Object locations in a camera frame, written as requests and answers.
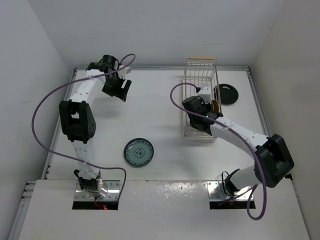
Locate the metal base plate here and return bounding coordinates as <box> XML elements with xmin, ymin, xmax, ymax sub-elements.
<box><xmin>74</xmin><ymin>180</ymin><xmax>121</xmax><ymax>202</ymax></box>
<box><xmin>206</xmin><ymin>180</ymin><xmax>252</xmax><ymax>202</ymax></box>

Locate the black plate beside rack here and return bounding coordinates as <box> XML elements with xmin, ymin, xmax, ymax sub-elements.
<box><xmin>213</xmin><ymin>83</ymin><xmax>239</xmax><ymax>105</ymax></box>

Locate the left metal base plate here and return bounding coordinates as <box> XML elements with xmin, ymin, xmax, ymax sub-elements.
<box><xmin>74</xmin><ymin>180</ymin><xmax>121</xmax><ymax>202</ymax></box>

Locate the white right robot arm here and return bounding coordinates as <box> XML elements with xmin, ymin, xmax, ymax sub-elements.
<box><xmin>182</xmin><ymin>96</ymin><xmax>295</xmax><ymax>195</ymax></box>

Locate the blue patterned plate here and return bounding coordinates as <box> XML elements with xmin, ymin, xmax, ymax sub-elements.
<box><xmin>123</xmin><ymin>138</ymin><xmax>155</xmax><ymax>168</ymax></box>

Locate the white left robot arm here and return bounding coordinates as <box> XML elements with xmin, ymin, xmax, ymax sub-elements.
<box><xmin>59</xmin><ymin>55</ymin><xmax>132</xmax><ymax>200</ymax></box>

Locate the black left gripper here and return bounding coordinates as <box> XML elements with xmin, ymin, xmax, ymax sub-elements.
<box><xmin>102</xmin><ymin>73</ymin><xmax>131</xmax><ymax>102</ymax></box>

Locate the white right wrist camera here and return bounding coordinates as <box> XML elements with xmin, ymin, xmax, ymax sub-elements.
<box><xmin>196</xmin><ymin>85</ymin><xmax>212</xmax><ymax>105</ymax></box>

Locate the yellow patterned plate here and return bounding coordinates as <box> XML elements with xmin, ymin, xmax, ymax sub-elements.
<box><xmin>211</xmin><ymin>100</ymin><xmax>221</xmax><ymax>113</ymax></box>

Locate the white wire dish rack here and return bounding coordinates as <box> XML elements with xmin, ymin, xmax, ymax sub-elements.
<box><xmin>182</xmin><ymin>56</ymin><xmax>222</xmax><ymax>142</ymax></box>

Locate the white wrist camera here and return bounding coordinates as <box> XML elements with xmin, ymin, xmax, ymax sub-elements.
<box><xmin>117</xmin><ymin>66</ymin><xmax>131</xmax><ymax>79</ymax></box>
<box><xmin>196</xmin><ymin>85</ymin><xmax>212</xmax><ymax>105</ymax></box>

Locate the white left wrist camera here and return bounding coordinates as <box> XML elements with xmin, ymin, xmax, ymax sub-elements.
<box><xmin>117</xmin><ymin>66</ymin><xmax>131</xmax><ymax>79</ymax></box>

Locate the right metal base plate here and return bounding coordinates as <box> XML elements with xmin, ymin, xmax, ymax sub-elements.
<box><xmin>206</xmin><ymin>180</ymin><xmax>252</xmax><ymax>202</ymax></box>

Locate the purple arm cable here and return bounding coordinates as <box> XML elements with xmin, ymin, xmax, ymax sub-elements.
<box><xmin>169</xmin><ymin>83</ymin><xmax>268</xmax><ymax>220</ymax></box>
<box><xmin>31</xmin><ymin>53</ymin><xmax>127</xmax><ymax>201</ymax></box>

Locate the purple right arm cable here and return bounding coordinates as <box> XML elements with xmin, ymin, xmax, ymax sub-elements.
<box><xmin>169</xmin><ymin>83</ymin><xmax>268</xmax><ymax>220</ymax></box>

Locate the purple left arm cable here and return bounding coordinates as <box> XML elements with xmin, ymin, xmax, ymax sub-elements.
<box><xmin>31</xmin><ymin>53</ymin><xmax>127</xmax><ymax>201</ymax></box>

